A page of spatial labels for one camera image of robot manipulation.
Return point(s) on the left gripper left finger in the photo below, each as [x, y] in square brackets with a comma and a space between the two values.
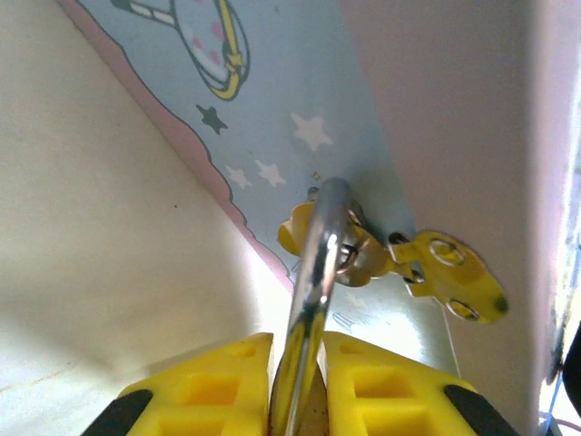
[218, 390]

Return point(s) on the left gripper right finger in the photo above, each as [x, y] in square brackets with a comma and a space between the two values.
[390, 390]

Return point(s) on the yellow metal hasp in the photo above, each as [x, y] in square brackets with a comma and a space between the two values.
[449, 268]

